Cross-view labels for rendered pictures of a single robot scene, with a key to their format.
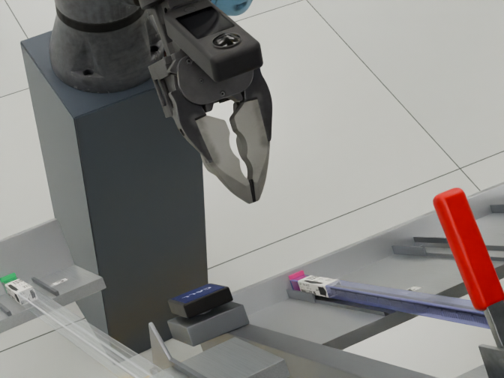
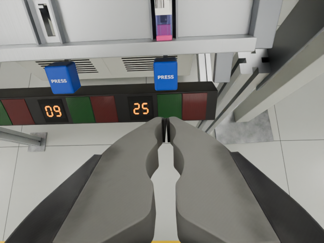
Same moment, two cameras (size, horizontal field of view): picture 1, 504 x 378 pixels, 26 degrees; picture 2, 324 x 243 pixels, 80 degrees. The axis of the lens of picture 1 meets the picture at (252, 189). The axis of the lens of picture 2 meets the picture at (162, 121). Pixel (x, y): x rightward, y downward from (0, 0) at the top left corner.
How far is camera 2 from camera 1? 0.93 m
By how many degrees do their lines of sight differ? 56
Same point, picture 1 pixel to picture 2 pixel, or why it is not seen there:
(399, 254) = (63, 30)
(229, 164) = (195, 140)
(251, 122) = (112, 189)
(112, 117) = not seen: outside the picture
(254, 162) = (147, 134)
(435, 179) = not seen: outside the picture
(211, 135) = (225, 190)
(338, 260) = (117, 42)
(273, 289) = (190, 38)
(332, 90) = not seen: outside the picture
